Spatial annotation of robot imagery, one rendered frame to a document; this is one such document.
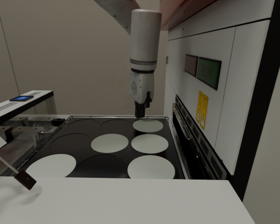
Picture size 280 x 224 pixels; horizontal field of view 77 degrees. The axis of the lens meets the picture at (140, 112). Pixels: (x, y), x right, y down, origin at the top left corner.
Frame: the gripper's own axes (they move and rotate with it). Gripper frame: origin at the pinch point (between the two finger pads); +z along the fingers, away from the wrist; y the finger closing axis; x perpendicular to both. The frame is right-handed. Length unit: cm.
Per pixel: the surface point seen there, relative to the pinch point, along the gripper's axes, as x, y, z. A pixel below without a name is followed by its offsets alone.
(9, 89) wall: -84, -239, 69
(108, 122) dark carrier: -11.1, -1.6, 2.9
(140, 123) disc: -1.9, 4.6, 1.9
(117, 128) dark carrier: -10.0, 4.3, 2.1
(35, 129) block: -33.1, -4.6, 2.3
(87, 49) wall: 18, -186, 8
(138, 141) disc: -7.6, 14.3, 0.6
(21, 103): -37.1, -18.0, -1.0
